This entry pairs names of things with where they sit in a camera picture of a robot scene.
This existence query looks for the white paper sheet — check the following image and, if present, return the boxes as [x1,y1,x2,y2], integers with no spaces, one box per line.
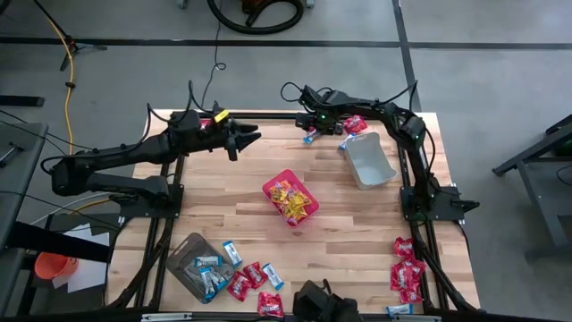
[51,222,111,294]

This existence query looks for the silver metal bracket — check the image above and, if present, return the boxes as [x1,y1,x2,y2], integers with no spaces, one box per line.
[140,312,194,322]
[391,314,442,322]

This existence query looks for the black beam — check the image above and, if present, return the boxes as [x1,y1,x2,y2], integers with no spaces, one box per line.
[6,220,113,264]

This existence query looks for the grey side table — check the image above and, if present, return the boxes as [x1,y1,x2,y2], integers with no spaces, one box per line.
[0,120,49,314]

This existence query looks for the grey metal tool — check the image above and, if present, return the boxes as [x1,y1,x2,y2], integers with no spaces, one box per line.
[0,141,24,169]

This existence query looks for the black flat bar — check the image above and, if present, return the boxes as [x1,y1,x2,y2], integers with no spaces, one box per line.
[0,94,46,108]

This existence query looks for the yellow extension cord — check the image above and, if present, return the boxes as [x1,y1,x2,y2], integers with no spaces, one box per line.
[44,15,113,216]

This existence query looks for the white cable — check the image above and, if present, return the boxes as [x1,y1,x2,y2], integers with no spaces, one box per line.
[29,191,113,227]

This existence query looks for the clear grey plastic bin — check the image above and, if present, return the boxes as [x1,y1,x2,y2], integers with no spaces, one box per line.
[164,232,237,305]

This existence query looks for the black bulky object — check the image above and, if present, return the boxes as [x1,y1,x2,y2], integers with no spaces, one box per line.
[292,278,359,322]

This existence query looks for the thin black floor cable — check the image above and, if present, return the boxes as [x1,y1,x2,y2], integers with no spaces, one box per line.
[199,0,227,111]

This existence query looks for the orange cup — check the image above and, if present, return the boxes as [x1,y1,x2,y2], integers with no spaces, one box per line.
[34,251,80,281]

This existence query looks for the dark grey metal stand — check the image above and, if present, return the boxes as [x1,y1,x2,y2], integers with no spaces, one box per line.
[491,114,572,263]

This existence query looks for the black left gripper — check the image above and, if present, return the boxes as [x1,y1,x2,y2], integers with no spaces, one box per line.
[198,118,263,163]

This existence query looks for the black corrugated hose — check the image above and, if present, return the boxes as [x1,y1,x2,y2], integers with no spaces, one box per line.
[206,0,306,36]

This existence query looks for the pink plastic bin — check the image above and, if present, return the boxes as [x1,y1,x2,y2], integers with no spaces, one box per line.
[261,168,321,229]

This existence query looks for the black floor tripod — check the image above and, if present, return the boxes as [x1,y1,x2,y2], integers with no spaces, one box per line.
[30,0,108,72]

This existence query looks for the white plastic bin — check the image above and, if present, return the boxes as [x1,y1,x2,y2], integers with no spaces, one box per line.
[343,131,398,191]

